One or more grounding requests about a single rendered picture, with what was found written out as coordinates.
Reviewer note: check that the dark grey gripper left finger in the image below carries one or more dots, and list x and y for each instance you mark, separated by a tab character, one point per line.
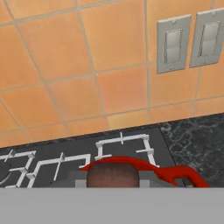
71	180

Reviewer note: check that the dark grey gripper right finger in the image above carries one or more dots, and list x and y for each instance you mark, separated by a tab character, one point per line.
148	181

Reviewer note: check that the brown sweet potato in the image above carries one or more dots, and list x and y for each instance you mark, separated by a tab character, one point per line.
112	175

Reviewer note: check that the black hob with white grates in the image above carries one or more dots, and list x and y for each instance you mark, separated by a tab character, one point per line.
73	151

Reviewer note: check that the grey wall light switch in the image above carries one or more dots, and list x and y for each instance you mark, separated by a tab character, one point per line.
173	43
208	38

